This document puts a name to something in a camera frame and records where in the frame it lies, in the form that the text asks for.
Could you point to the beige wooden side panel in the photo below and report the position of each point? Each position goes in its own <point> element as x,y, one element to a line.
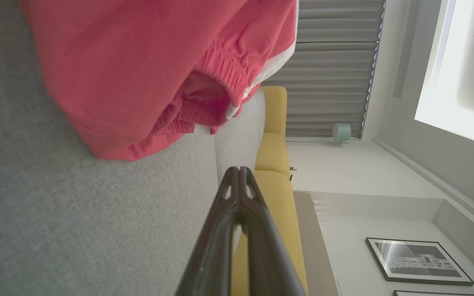
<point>315,255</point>

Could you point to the mint green lamp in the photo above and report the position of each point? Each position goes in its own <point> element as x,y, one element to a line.
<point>341,132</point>

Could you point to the grey pleated curtain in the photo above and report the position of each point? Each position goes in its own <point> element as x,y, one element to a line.
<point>331,74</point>

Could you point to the large grey sofa seat cushion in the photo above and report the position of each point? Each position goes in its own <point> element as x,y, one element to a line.
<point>56,213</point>

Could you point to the red shorts with white stripe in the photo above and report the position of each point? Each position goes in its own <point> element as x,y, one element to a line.
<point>130,70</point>

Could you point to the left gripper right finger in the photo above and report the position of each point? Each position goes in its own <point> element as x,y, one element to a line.
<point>268,255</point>

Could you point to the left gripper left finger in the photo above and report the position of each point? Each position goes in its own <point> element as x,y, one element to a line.
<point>212,246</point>

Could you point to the black framed picture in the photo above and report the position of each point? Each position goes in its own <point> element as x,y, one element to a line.
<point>418,261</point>
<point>438,293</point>

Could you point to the white wall socket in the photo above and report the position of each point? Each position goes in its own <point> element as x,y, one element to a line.
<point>293,169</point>

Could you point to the yellow sofa backrest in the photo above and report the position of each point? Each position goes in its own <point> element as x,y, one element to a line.
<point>276,193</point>

